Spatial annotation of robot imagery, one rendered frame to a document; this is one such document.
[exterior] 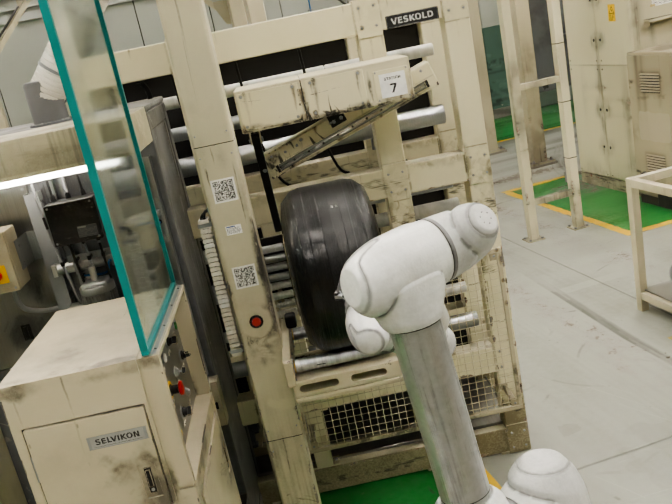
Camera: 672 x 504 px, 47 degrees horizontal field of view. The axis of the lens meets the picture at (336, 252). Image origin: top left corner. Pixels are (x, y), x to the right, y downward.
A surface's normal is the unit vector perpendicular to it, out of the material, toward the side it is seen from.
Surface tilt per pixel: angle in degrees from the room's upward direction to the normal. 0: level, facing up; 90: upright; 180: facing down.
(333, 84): 90
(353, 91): 90
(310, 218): 39
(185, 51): 90
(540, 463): 5
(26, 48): 90
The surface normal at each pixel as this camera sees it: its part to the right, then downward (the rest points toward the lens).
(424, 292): 0.47, 0.12
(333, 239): -0.04, -0.28
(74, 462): 0.07, 0.27
